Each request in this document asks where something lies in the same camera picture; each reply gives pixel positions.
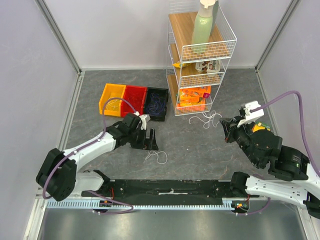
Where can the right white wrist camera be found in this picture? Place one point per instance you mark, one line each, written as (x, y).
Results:
(250, 112)

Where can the white chocolate snack pack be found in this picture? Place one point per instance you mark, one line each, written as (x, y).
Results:
(210, 66)

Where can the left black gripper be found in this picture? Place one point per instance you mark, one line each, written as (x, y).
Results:
(146, 144)

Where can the orange box in rack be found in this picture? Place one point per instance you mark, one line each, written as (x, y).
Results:
(194, 94)

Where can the green bottle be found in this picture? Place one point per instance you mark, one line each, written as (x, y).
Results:
(204, 24)

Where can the yellow snack bag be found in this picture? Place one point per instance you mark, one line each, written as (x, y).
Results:
(180, 65)

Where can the black plastic bin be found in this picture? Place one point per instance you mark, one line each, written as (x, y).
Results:
(155, 104)

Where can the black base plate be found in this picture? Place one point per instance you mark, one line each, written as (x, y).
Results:
(123, 188)

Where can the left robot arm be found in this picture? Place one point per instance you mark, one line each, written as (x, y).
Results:
(59, 176)

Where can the orange snack box on table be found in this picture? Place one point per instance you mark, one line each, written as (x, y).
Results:
(260, 126)

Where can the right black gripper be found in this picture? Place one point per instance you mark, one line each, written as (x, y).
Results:
(235, 131)

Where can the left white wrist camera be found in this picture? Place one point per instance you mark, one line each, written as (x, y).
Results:
(144, 119)

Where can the white wire shelf rack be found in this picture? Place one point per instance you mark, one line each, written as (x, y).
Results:
(221, 45)

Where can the slotted cable duct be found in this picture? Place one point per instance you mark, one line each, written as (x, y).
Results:
(99, 204)

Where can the yellow plastic bin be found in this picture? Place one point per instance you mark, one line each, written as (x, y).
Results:
(113, 107)

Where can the red plastic bin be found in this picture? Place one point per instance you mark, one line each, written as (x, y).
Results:
(135, 95)

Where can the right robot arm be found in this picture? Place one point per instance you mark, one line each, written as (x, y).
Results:
(296, 181)

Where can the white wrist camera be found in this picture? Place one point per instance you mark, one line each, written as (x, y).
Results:
(250, 112)
(144, 119)

